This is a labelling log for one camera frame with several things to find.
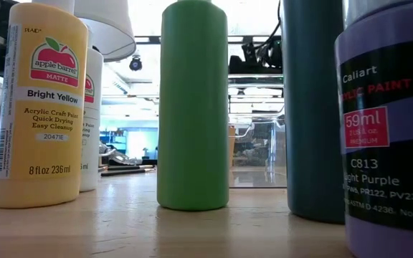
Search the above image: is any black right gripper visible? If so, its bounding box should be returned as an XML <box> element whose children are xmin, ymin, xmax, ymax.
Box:
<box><xmin>229</xmin><ymin>42</ymin><xmax>258</xmax><ymax>75</ymax></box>

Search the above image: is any large green paint bottle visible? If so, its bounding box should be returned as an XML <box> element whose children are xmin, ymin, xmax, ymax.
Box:
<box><xmin>156</xmin><ymin>0</ymin><xmax>230</xmax><ymax>211</ymax></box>

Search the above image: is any orange black paintbrush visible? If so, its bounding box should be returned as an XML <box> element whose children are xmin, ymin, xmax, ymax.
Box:
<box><xmin>106</xmin><ymin>163</ymin><xmax>156</xmax><ymax>171</ymax></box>
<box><xmin>100</xmin><ymin>168</ymin><xmax>147</xmax><ymax>178</ymax></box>

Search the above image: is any small light purple paint bottle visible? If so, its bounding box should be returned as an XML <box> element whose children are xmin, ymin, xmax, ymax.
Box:
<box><xmin>334</xmin><ymin>0</ymin><xmax>413</xmax><ymax>258</ymax></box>

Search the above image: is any large dark teal paint bottle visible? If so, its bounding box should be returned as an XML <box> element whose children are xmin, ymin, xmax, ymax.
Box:
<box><xmin>280</xmin><ymin>0</ymin><xmax>347</xmax><ymax>225</ymax></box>

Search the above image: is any large yellow paint bottle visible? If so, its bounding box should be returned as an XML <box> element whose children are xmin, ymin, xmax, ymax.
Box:
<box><xmin>0</xmin><ymin>0</ymin><xmax>90</xmax><ymax>209</ymax></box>

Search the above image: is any large white paint bottle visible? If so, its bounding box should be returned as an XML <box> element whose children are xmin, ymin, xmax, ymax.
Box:
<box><xmin>79</xmin><ymin>27</ymin><xmax>105</xmax><ymax>193</ymax></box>

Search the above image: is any black ceiling spotlight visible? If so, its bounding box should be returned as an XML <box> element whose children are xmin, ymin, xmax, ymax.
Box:
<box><xmin>128</xmin><ymin>55</ymin><xmax>143</xmax><ymax>72</ymax></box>

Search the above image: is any clear plastic bin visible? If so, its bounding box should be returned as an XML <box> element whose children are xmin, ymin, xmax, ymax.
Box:
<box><xmin>229</xmin><ymin>116</ymin><xmax>288</xmax><ymax>189</ymax></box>

